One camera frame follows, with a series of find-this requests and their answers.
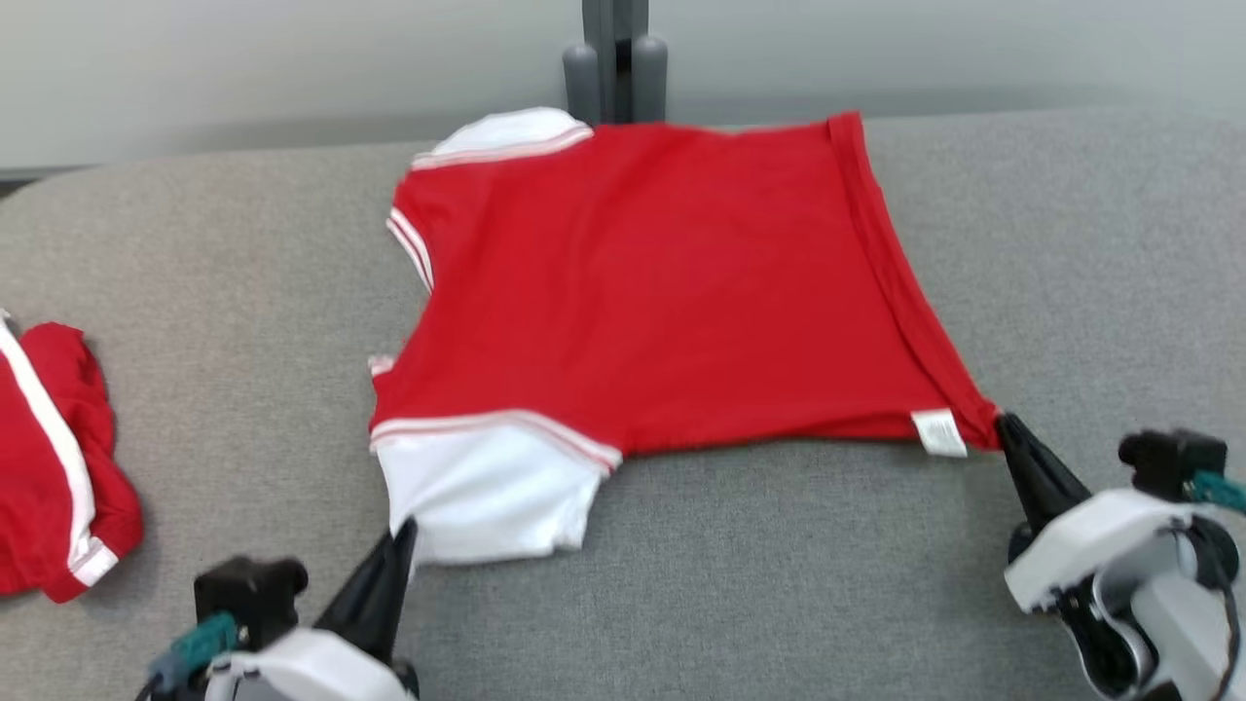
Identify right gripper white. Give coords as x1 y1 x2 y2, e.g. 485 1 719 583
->
995 413 1203 614

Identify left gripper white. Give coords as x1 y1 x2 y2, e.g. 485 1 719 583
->
204 518 420 701

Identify red shorts with white stripe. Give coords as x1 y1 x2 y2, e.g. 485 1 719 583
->
0 310 145 605

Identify red white jersey shirt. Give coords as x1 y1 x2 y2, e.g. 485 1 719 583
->
368 107 1004 568

